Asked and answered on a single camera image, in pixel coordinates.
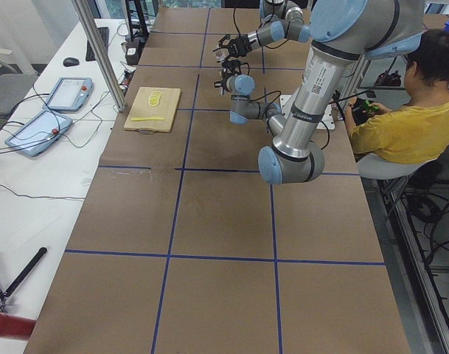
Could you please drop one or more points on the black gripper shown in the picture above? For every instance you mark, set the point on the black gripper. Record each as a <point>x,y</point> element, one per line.
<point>239,43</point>
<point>225,80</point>

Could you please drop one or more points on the clear glass cup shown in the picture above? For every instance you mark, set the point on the clear glass cup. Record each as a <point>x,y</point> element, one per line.
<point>221,55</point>

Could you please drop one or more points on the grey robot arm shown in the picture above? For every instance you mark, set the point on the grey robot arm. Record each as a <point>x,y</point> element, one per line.
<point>339,33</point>
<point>279,20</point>

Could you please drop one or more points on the bamboo cutting board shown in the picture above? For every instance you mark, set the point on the bamboo cutting board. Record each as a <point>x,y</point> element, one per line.
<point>167,108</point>

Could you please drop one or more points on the yellow plastic knife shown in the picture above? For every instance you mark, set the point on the yellow plastic knife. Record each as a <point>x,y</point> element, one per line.
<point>143,119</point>

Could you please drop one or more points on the black computer mouse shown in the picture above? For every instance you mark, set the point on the black computer mouse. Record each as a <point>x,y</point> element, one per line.
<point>70,62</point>

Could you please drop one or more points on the teach pendant far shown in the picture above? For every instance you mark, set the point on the teach pendant far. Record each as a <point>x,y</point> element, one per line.
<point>69,94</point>

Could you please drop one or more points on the teach pendant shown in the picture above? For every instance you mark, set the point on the teach pendant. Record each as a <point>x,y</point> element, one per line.
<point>39,133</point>
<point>69,94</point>

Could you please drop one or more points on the person in yellow shirt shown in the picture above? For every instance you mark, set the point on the person in yellow shirt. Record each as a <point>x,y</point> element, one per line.
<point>418,131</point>

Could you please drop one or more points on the teach pendant near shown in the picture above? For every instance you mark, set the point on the teach pendant near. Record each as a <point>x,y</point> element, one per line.
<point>39,133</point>

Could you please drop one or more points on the grey office chair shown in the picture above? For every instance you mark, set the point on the grey office chair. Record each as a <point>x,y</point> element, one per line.
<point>372,166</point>

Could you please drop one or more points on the aluminium frame post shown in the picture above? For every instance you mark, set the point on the aluminium frame post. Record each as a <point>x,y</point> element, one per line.
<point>89,25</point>

